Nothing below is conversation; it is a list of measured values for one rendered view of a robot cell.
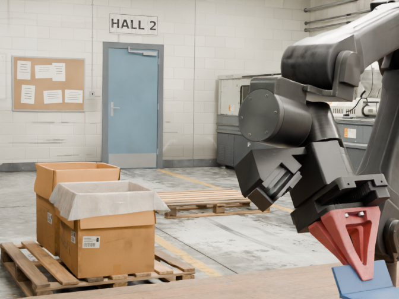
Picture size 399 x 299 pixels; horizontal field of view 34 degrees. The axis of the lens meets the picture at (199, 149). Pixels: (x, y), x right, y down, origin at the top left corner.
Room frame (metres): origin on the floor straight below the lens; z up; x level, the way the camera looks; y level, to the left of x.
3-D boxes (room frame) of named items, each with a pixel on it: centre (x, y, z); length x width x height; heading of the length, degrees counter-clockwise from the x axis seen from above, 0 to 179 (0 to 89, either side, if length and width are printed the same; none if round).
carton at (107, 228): (4.10, 0.58, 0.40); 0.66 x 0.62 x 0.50; 23
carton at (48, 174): (4.65, 0.87, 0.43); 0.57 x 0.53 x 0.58; 27
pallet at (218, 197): (7.29, -0.03, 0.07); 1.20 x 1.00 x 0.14; 114
